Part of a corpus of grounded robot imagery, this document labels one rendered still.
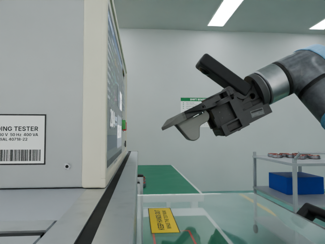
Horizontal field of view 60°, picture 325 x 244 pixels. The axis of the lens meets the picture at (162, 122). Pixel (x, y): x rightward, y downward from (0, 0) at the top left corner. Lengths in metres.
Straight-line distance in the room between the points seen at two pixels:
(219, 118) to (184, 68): 5.36
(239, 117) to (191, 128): 0.09
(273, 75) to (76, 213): 0.47
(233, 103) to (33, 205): 0.41
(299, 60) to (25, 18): 0.49
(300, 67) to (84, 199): 0.49
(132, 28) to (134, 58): 0.62
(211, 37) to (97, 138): 5.96
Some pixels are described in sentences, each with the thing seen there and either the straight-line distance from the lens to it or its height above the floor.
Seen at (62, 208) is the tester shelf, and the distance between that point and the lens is 0.21.
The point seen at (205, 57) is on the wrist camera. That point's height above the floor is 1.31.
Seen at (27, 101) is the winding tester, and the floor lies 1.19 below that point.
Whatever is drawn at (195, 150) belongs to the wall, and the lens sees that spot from 5.79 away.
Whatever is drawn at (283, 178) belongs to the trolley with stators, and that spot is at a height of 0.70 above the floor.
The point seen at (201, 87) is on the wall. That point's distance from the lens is 5.88.
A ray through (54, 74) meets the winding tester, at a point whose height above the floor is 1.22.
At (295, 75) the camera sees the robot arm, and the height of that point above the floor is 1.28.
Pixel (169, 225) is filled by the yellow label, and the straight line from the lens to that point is 0.32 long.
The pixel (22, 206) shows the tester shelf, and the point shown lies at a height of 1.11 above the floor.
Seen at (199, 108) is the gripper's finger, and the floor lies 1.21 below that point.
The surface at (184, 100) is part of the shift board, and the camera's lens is 5.78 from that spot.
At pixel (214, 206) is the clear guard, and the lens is 0.41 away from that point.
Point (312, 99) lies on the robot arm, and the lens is 0.60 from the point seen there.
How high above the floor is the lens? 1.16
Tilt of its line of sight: 2 degrees up
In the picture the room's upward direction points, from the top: straight up
